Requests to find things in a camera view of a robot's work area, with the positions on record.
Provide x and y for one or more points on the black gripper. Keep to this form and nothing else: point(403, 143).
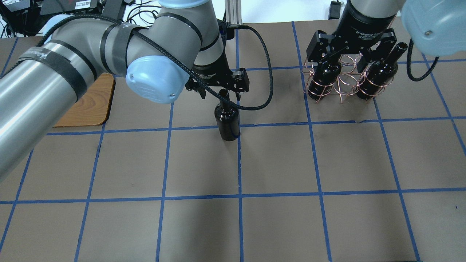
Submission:
point(212, 74)

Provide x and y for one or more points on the dark wine bottle front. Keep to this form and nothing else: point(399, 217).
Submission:
point(227, 119)

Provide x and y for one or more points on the dark wine bottle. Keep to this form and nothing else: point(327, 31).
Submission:
point(227, 119)
point(380, 74)
point(323, 79)

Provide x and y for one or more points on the dark wine bottle middle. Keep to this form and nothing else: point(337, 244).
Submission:
point(323, 79)

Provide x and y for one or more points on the dark wine bottle back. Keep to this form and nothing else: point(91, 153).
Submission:
point(380, 74)

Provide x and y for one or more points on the wooden tray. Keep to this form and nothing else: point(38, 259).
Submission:
point(93, 108)

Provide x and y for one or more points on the copper wire bottle basket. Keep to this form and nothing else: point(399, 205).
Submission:
point(347, 83)

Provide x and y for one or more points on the aluminium frame post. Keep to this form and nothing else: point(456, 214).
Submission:
point(233, 12)

